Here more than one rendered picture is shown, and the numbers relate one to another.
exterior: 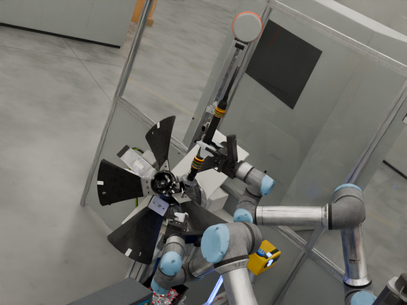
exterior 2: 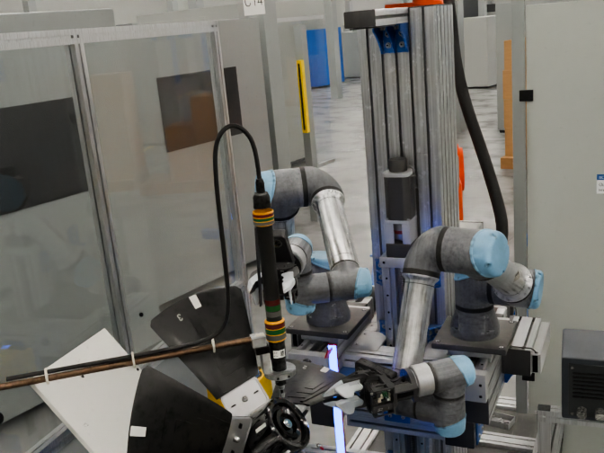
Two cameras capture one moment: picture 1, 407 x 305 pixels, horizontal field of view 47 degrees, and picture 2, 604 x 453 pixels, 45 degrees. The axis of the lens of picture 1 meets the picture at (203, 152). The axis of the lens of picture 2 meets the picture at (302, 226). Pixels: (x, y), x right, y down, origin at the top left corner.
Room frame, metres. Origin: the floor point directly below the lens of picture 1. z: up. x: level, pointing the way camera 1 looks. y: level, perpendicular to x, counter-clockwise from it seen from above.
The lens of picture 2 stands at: (1.97, 1.45, 2.01)
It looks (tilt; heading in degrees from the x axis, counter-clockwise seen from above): 15 degrees down; 260
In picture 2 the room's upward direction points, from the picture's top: 5 degrees counter-clockwise
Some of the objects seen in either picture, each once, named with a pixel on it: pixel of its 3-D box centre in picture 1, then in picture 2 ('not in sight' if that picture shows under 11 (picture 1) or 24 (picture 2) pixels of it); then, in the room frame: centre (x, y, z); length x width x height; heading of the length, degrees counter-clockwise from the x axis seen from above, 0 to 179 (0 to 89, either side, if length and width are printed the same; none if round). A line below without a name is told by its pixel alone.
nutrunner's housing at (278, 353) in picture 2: (206, 142); (270, 285); (1.80, 0.01, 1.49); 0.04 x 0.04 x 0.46
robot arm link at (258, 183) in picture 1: (259, 182); (295, 253); (1.70, -0.26, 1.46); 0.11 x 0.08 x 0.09; 69
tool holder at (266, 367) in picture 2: (193, 171); (273, 353); (1.81, 0.01, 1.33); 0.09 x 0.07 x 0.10; 4
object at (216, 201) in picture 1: (208, 196); not in sight; (2.40, -0.13, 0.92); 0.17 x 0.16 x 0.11; 149
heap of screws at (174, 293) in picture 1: (157, 298); not in sight; (1.55, -0.07, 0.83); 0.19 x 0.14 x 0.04; 165
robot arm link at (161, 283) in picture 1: (167, 277); (442, 410); (1.41, -0.07, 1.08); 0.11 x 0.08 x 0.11; 136
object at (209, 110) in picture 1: (209, 115); not in sight; (2.43, 0.05, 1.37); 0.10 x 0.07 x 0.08; 4
